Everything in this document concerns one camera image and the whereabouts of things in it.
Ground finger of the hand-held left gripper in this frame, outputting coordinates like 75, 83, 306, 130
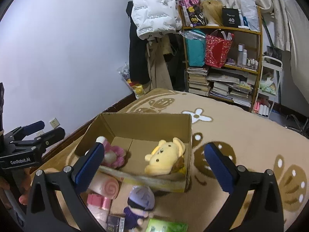
11, 127, 66, 151
4, 120, 45, 141

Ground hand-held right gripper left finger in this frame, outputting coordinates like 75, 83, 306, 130
25, 142, 107, 232

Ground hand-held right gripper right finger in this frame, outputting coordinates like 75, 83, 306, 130
203, 142, 284, 232

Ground lilac-haired plush doll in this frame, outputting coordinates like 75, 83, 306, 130
123, 186, 155, 230

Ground printed cardboard box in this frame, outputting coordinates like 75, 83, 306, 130
74, 112, 193, 194

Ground person's left hand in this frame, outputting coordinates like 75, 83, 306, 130
0, 168, 32, 207

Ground pink swiss roll plush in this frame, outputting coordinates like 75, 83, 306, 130
88, 173, 120, 200

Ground pink flower plush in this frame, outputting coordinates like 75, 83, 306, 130
96, 136, 126, 168

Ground small pink box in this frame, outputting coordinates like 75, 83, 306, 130
87, 193, 112, 211

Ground beige patterned rug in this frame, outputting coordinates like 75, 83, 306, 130
29, 88, 309, 232

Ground yellow bear plush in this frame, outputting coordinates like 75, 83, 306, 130
144, 137, 186, 176

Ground small dark box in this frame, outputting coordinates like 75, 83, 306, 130
106, 214, 126, 232

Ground green tissue pack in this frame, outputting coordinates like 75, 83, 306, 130
145, 218, 189, 232

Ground messy pile of books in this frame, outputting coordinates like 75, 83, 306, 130
209, 71, 257, 107

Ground clear bag of trinkets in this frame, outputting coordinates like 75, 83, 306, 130
117, 63, 146, 99

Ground stack of books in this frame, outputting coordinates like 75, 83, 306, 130
187, 66, 210, 96

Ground dark hanging garment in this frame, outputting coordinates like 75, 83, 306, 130
163, 32, 187, 92

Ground black coat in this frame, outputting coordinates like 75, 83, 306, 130
126, 1, 151, 84

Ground red patterned bag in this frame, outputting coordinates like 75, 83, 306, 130
205, 30, 234, 68

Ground white trolley cart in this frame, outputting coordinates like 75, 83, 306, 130
252, 55, 283, 119

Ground beige garment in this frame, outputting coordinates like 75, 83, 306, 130
145, 37, 173, 90

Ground teal bag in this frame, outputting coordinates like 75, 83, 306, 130
185, 30, 206, 67

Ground wooden shelf unit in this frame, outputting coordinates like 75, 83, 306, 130
180, 5, 263, 108

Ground black square box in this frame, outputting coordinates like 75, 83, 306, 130
222, 8, 240, 27

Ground blonde wig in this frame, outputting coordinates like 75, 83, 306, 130
200, 0, 226, 26

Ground black printed tote bag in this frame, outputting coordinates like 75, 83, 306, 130
179, 0, 205, 27

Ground white puffer jacket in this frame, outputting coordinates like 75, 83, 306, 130
131, 0, 183, 40

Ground white plastic bag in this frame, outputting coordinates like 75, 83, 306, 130
239, 0, 261, 31

